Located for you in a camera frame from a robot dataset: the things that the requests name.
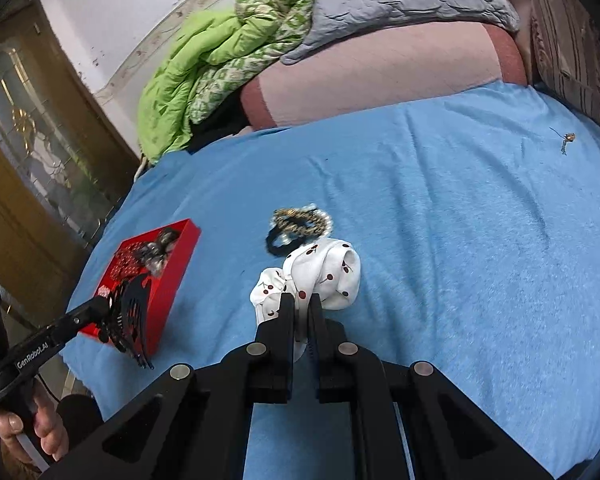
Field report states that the pink plaid scrunchie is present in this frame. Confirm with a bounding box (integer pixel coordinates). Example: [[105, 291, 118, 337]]
[[97, 285, 111, 298]]

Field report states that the white cherry print scrunchie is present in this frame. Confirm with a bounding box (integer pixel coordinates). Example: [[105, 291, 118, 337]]
[[249, 237, 362, 325]]

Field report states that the black spiral hair tie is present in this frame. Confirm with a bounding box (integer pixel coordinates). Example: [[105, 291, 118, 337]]
[[264, 224, 301, 258]]

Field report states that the gold beaded bracelet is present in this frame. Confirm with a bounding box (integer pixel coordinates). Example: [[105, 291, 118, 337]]
[[270, 206, 332, 239]]

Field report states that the red dotted scrunchie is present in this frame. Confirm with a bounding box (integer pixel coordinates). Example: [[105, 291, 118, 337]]
[[108, 242, 145, 282]]

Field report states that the grey black lace scrunchie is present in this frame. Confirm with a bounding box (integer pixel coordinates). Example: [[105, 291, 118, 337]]
[[133, 228, 180, 278]]

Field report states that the red jewelry tray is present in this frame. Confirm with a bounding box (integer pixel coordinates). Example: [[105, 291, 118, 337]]
[[81, 219, 201, 357]]

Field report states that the person's left hand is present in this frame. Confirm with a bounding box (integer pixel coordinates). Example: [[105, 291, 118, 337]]
[[0, 379, 69, 465]]

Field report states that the blue bed blanket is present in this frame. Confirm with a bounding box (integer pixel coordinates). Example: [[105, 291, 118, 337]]
[[62, 82, 600, 476]]

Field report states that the wooden glass door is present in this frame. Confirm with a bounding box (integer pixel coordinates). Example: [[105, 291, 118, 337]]
[[0, 0, 138, 324]]

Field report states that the small gold earring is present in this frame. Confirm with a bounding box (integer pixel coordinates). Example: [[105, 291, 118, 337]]
[[550, 128, 577, 156]]

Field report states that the pink quilted bolster pillow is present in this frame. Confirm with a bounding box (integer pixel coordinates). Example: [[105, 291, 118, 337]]
[[240, 22, 528, 130]]

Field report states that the green patterned comforter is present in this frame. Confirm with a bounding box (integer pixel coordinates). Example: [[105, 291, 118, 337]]
[[137, 0, 314, 165]]

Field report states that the striped floral cushion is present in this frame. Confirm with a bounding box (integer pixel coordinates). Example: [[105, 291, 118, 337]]
[[531, 0, 600, 126]]

